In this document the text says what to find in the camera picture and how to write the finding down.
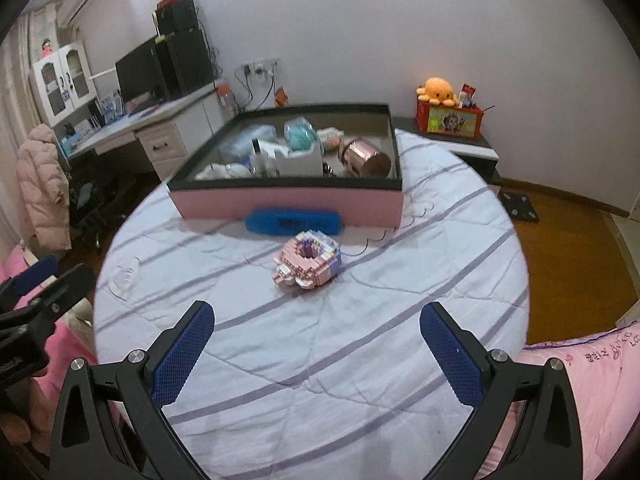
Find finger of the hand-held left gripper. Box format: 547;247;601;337
29;263;97;332
0;254;60;307

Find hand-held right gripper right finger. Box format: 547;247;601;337
419;301;584;480

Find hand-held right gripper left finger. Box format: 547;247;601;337
49;300;217;480

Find pink building block toy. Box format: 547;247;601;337
273;229;343;292

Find pink storage box black rim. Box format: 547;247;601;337
166;103;405;227

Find white cloth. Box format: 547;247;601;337
194;161;252;180

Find clear glass bottle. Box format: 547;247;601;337
249;136;281;178

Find rose gold metal tin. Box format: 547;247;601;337
339;138;392;178

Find white plastic jar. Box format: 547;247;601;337
276;141;324;178

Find pink and white packet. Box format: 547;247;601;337
316;127;347;154

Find clear bag of teal masks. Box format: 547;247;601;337
283;116;322;154

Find person's left hand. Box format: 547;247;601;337
0;410;32;447

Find pink padded jacket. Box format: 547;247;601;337
14;124;74;252

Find pink quilt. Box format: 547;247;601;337
479;320;640;480

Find black metal plate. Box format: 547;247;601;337
499;189;542;224

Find blue glasses case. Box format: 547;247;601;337
244;205;344;237

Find white desk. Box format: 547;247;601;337
61;81;237;182

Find white glass door cabinet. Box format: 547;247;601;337
31;39;99;129

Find dark nightstand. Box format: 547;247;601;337
391;115;502;184

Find black computer monitor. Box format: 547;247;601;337
114;39;172;104

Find red printed box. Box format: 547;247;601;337
414;97;486;141

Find orange capped jar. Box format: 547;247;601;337
215;81;237;112

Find black computer tower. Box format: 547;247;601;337
154;26;217;102

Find orange octopus plush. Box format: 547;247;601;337
415;76;459;108

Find black box on tower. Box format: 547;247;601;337
153;0;199;37

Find white wall outlet strip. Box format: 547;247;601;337
239;56;282;77

